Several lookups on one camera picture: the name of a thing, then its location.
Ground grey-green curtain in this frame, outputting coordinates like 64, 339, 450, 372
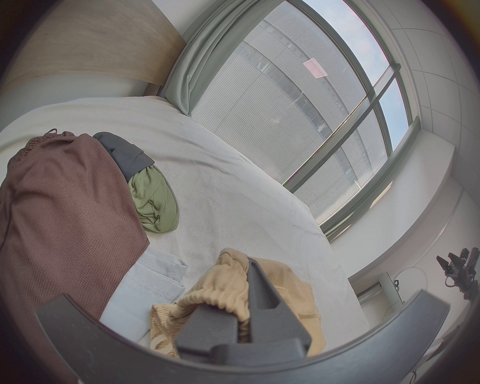
161, 0, 301, 115

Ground green garment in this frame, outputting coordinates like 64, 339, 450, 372
127, 165, 180, 234

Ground tan shorts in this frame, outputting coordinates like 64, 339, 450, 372
150, 247, 325, 357

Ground brown shorts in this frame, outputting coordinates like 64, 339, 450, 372
0, 129, 151, 376

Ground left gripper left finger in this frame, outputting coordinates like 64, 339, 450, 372
175, 304, 241, 358

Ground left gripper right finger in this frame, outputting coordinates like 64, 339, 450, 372
245, 257, 313, 353

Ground bed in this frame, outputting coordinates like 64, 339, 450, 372
0, 0, 372, 361

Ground pale blue garment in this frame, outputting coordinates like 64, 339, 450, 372
100, 247, 188, 342

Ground window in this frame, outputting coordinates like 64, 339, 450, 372
189, 0, 421, 242

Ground black garment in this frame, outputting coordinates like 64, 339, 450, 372
93, 131, 155, 181

